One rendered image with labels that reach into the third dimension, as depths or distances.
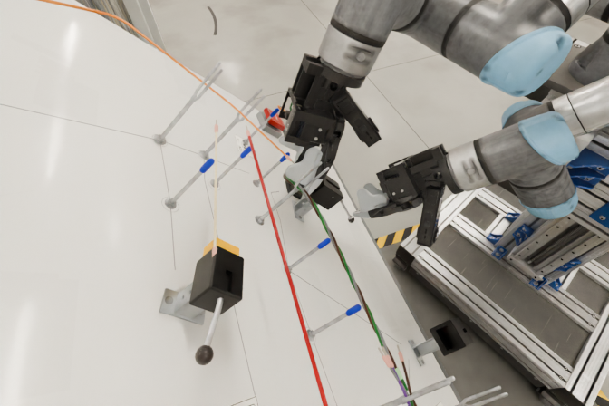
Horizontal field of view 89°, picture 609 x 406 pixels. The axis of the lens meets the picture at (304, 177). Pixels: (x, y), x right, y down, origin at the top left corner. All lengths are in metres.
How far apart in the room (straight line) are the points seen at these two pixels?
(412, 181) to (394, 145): 1.75
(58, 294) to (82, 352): 0.05
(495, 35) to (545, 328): 1.46
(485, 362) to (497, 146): 1.39
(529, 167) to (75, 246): 0.54
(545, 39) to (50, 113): 0.52
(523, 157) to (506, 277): 1.26
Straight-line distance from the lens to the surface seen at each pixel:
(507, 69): 0.41
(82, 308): 0.31
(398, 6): 0.42
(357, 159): 2.15
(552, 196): 0.60
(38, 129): 0.41
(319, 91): 0.44
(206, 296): 0.29
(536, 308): 1.75
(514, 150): 0.52
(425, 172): 0.57
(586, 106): 0.67
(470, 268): 1.69
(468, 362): 1.78
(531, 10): 0.44
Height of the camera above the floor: 1.61
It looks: 53 degrees down
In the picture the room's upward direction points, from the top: straight up
